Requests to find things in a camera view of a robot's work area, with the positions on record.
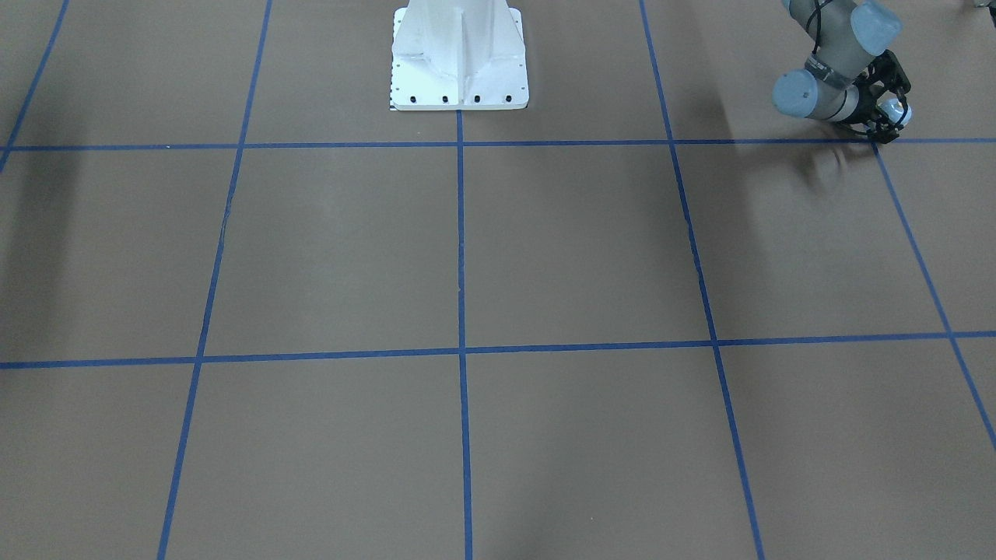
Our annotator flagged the blue desk bell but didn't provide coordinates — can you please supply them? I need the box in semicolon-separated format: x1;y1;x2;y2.
876;98;912;130

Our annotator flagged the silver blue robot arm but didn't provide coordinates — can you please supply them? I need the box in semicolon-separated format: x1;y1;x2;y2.
772;1;912;143

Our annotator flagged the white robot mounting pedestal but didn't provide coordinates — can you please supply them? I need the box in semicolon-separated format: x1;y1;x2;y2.
389;1;530;111

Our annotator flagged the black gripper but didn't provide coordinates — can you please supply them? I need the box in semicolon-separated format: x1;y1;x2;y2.
850;50;912;143

